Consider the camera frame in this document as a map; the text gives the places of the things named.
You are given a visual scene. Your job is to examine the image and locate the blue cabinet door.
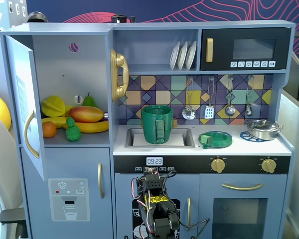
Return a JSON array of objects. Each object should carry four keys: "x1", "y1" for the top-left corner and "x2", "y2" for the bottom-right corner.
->
[{"x1": 5, "y1": 34, "x2": 46, "y2": 182}]

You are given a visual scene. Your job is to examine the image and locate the green printed cup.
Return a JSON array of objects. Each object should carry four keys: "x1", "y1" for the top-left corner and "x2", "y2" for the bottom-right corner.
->
[{"x1": 141, "y1": 105, "x2": 174, "y2": 145}]

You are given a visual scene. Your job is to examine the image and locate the grey toy sink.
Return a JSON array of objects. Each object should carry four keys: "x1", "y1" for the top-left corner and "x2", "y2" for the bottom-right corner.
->
[{"x1": 126, "y1": 127, "x2": 195, "y2": 149}]

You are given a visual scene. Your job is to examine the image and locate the gold stove knob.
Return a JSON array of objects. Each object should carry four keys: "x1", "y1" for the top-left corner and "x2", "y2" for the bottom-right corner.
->
[
  {"x1": 261, "y1": 157, "x2": 277, "y2": 173},
  {"x1": 210, "y1": 157, "x2": 226, "y2": 173}
]

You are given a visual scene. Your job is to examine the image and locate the metal skimmer spoon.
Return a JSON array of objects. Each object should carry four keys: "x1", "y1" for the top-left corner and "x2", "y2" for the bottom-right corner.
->
[{"x1": 181, "y1": 76, "x2": 197, "y2": 120}]

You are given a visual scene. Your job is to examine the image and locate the long yellow toy banana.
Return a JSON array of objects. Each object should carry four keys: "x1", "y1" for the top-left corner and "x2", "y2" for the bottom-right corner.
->
[{"x1": 62, "y1": 120, "x2": 110, "y2": 134}]

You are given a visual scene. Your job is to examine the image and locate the green round printed dish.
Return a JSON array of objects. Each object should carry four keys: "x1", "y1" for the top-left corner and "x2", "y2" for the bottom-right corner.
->
[{"x1": 198, "y1": 131, "x2": 233, "y2": 150}]

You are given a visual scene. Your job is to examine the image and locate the metal slotted spatula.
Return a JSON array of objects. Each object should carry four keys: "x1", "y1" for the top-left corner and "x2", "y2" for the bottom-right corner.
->
[{"x1": 204, "y1": 76, "x2": 214, "y2": 120}]

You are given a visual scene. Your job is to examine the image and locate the blue toy play kitchen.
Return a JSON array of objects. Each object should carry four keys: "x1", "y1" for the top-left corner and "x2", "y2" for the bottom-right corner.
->
[{"x1": 0, "y1": 19, "x2": 297, "y2": 239}]

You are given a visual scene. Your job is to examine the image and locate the red yellow toy mango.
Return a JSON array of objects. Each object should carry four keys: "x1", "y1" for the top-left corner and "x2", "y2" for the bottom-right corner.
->
[{"x1": 68, "y1": 106, "x2": 105, "y2": 123}]

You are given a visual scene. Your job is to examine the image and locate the green toy pear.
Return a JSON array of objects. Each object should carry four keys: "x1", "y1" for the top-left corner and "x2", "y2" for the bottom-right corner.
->
[{"x1": 82, "y1": 92, "x2": 97, "y2": 108}]

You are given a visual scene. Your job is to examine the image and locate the blue round trivet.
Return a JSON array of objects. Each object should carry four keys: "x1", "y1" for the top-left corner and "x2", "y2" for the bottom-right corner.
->
[{"x1": 240, "y1": 130, "x2": 272, "y2": 143}]

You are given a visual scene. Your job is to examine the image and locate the metal ladle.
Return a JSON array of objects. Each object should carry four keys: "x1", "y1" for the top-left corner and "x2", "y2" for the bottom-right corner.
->
[{"x1": 225, "y1": 76, "x2": 236, "y2": 117}]

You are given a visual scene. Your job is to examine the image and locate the short yellow toy banana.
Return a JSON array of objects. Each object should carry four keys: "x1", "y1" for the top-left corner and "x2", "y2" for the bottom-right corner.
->
[{"x1": 41, "y1": 116, "x2": 68, "y2": 129}]

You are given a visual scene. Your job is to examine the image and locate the orange toy fruit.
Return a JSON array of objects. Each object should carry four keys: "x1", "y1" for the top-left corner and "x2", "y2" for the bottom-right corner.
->
[{"x1": 41, "y1": 121, "x2": 57, "y2": 138}]

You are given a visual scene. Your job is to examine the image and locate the metal small spoon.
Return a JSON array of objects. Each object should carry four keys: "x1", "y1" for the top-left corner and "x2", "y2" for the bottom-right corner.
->
[{"x1": 245, "y1": 75, "x2": 254, "y2": 117}]

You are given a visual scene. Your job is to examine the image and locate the steel toy pot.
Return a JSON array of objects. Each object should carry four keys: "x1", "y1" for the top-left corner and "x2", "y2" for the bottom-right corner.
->
[{"x1": 244, "y1": 119, "x2": 284, "y2": 141}]

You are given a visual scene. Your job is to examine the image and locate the white toy plate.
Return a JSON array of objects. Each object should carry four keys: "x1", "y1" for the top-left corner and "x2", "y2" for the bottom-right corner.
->
[
  {"x1": 185, "y1": 40, "x2": 197, "y2": 70},
  {"x1": 169, "y1": 41, "x2": 180, "y2": 71},
  {"x1": 177, "y1": 41, "x2": 189, "y2": 71}
]

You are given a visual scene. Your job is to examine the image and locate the gold toy telephone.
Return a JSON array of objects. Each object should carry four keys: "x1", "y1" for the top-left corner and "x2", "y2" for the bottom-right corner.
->
[{"x1": 109, "y1": 48, "x2": 130, "y2": 102}]

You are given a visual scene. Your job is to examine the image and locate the yellow toy starfruit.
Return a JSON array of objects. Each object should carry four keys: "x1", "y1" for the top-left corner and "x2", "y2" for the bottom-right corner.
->
[{"x1": 41, "y1": 96, "x2": 67, "y2": 118}]

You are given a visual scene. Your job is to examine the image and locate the black toy microwave door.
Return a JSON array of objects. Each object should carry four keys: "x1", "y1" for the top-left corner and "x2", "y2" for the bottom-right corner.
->
[{"x1": 200, "y1": 27, "x2": 292, "y2": 72}]

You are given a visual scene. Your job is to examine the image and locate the grey desk divider panel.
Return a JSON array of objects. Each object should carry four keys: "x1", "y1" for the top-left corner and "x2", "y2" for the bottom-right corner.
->
[{"x1": 280, "y1": 89, "x2": 299, "y2": 225}]

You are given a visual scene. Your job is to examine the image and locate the beige office chair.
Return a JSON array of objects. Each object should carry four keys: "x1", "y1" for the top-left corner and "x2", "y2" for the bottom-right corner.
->
[{"x1": 0, "y1": 116, "x2": 28, "y2": 239}]

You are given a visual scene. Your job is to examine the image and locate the wide black cylinder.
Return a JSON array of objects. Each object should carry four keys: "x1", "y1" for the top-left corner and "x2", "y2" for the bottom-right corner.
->
[{"x1": 111, "y1": 14, "x2": 127, "y2": 23}]

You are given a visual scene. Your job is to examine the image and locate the dark round shiny object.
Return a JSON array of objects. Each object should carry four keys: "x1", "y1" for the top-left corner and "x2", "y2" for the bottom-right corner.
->
[{"x1": 27, "y1": 11, "x2": 48, "y2": 23}]

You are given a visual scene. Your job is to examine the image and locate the gold dishwasher door handle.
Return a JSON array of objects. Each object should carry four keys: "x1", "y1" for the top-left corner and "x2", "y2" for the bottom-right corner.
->
[{"x1": 186, "y1": 197, "x2": 192, "y2": 232}]

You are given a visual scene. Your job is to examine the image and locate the gold fridge door handle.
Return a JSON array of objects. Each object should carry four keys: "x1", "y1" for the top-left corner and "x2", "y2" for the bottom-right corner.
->
[{"x1": 97, "y1": 163, "x2": 105, "y2": 199}]

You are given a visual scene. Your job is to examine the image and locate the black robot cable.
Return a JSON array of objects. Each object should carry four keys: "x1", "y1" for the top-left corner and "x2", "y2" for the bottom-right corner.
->
[{"x1": 161, "y1": 170, "x2": 211, "y2": 239}]

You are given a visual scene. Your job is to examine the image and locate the gold oven handle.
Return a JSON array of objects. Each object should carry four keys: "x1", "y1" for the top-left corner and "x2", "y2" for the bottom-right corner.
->
[{"x1": 221, "y1": 183, "x2": 264, "y2": 191}]

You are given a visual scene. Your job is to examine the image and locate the gold cabinet door handle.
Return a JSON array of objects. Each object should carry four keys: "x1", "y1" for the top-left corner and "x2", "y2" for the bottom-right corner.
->
[{"x1": 23, "y1": 110, "x2": 40, "y2": 159}]

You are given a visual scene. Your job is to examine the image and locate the gold microwave handle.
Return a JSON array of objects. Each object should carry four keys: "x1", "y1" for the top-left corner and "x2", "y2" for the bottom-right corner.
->
[{"x1": 205, "y1": 37, "x2": 214, "y2": 63}]

